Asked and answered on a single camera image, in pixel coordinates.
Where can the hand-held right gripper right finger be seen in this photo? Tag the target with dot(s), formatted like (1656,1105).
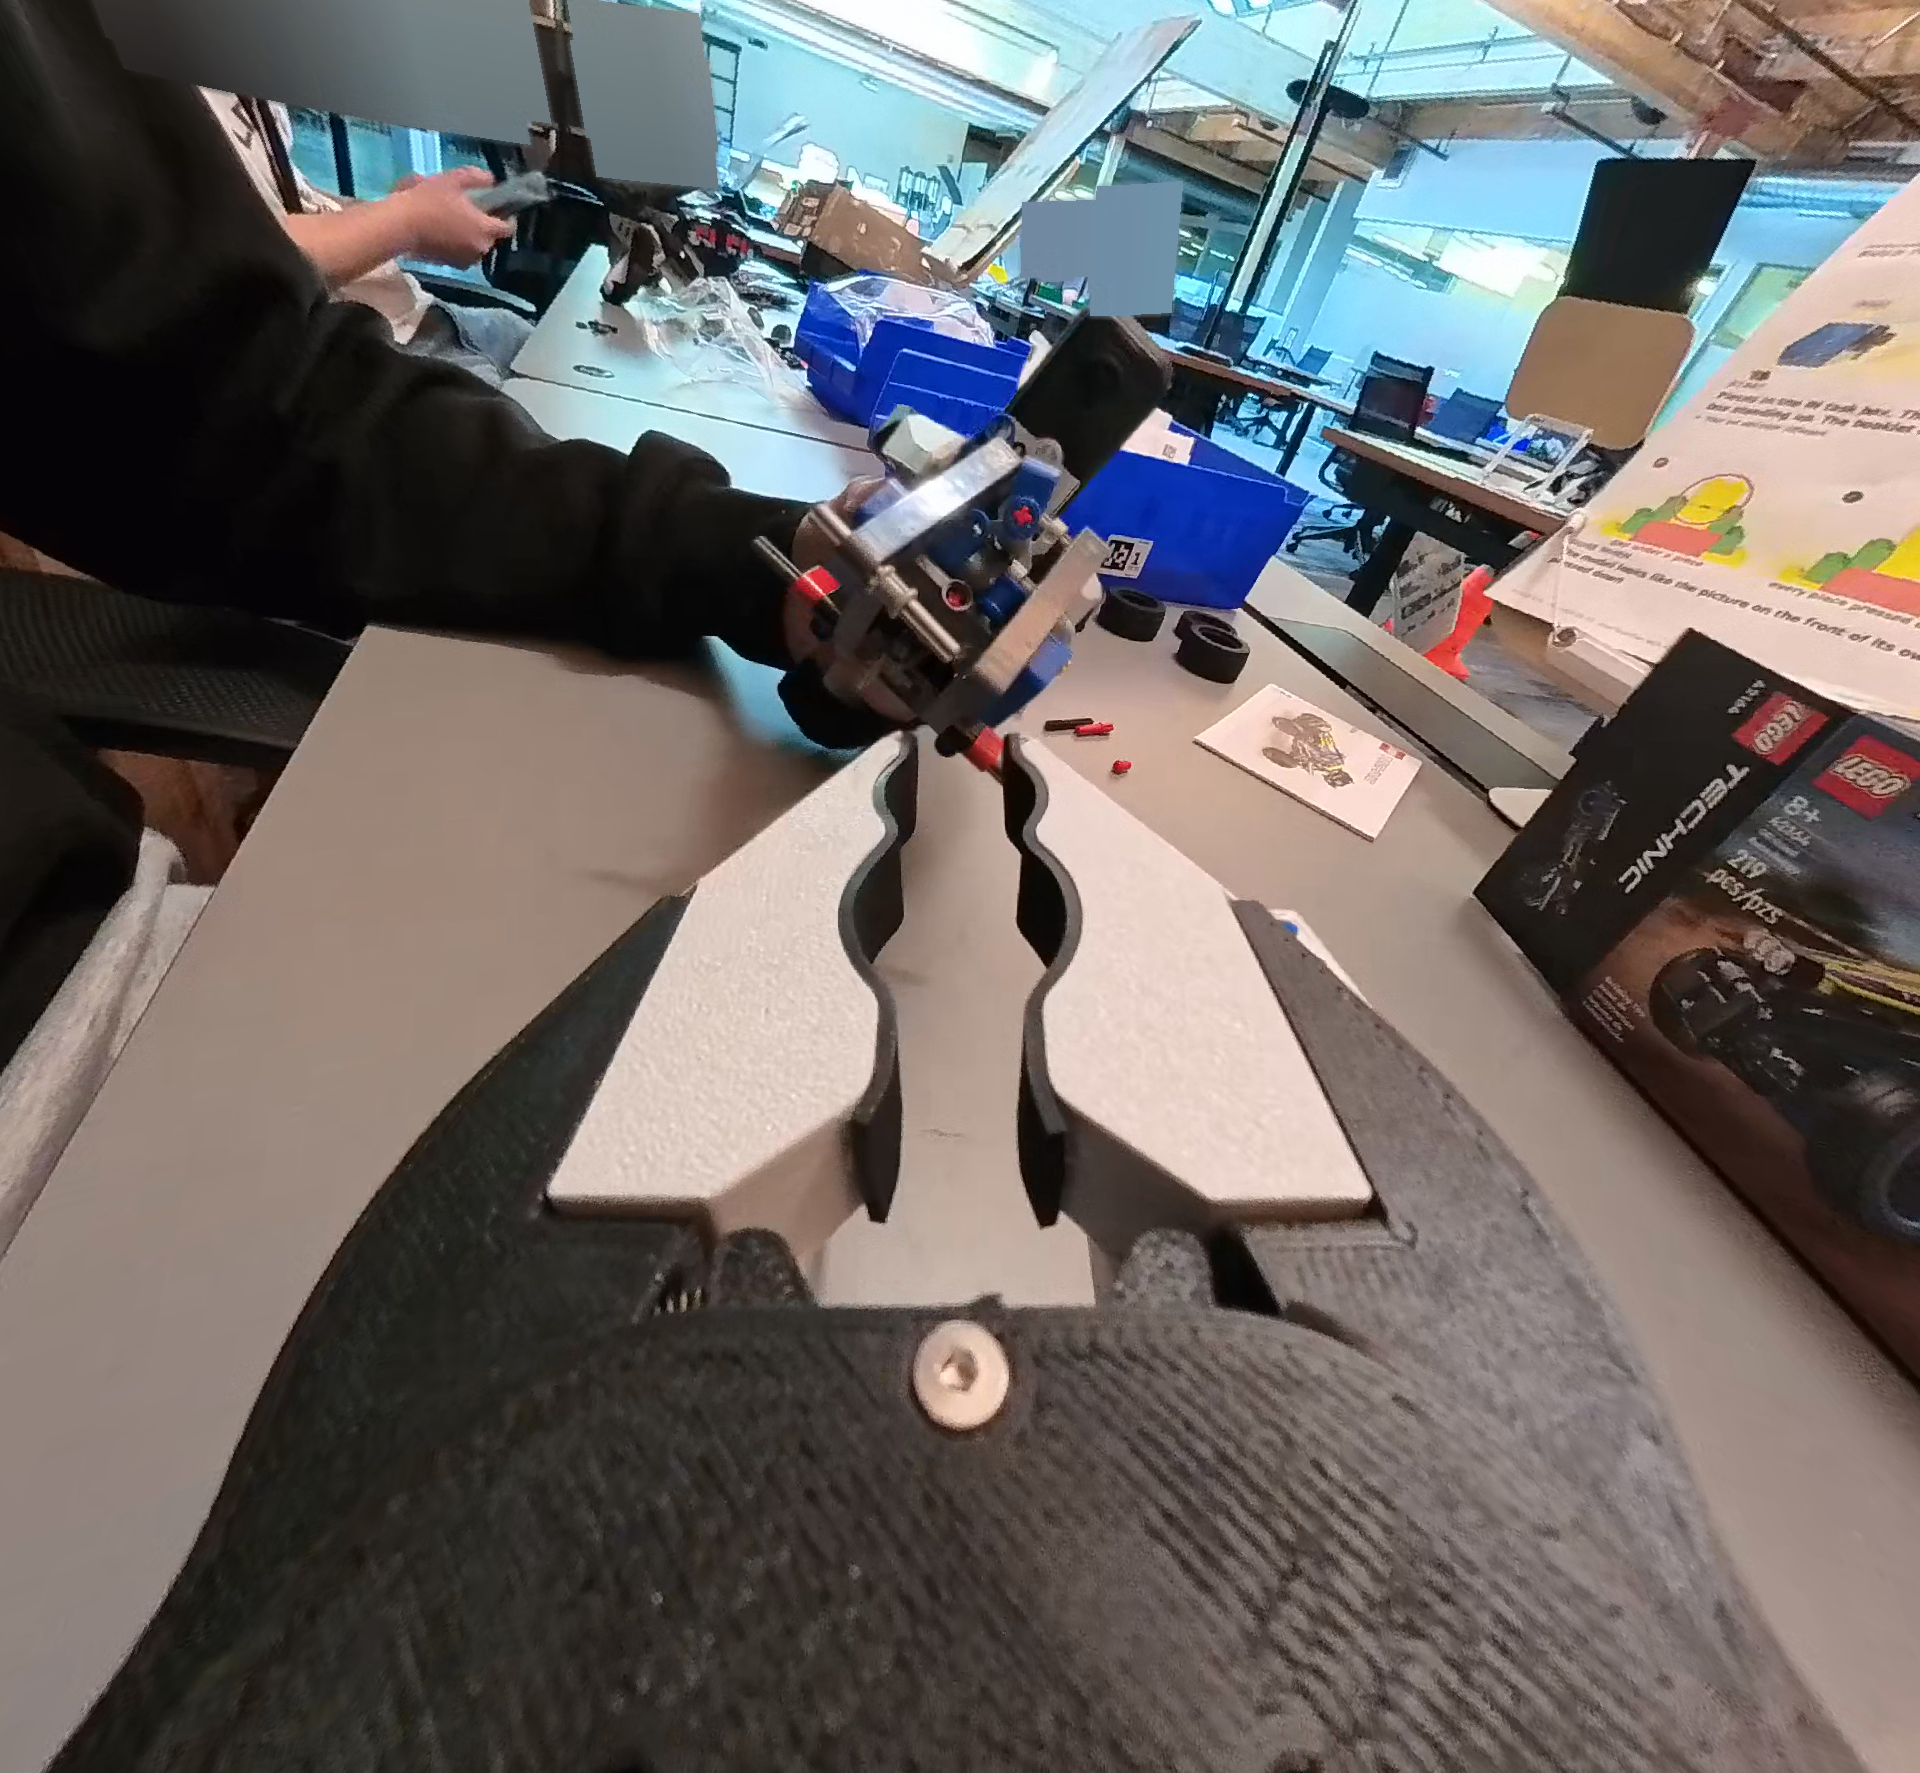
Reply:
(1185,1053)

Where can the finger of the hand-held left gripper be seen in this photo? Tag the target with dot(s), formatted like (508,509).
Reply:
(1069,594)
(938,498)

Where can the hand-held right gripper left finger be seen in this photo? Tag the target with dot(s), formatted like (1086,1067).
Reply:
(720,1038)

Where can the blue grey lego model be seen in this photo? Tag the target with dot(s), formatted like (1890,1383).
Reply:
(952,602)

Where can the black lego tyre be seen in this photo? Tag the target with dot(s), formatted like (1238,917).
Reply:
(1213,644)
(1132,612)

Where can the black lego set box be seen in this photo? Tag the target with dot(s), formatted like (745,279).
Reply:
(1725,933)

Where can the person's left hand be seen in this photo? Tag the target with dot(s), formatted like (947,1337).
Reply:
(848,507)

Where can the large blue plastic bin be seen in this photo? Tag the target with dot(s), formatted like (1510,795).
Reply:
(1185,512)

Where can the small blue plastic bin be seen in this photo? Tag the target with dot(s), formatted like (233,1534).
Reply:
(914,357)

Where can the clear plastic bag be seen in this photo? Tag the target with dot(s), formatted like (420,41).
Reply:
(720,333)

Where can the white instruction booklet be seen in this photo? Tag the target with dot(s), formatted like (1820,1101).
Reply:
(1308,757)

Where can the black red device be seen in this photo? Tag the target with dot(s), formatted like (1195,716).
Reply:
(639,261)

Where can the orange cone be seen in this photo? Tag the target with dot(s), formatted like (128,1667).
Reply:
(1459,625)

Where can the tan board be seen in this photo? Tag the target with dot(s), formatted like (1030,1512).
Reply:
(1602,362)

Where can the person's grey trousers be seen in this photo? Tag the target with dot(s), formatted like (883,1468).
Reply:
(74,1022)

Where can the white instruction poster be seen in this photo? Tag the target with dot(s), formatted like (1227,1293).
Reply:
(1771,482)

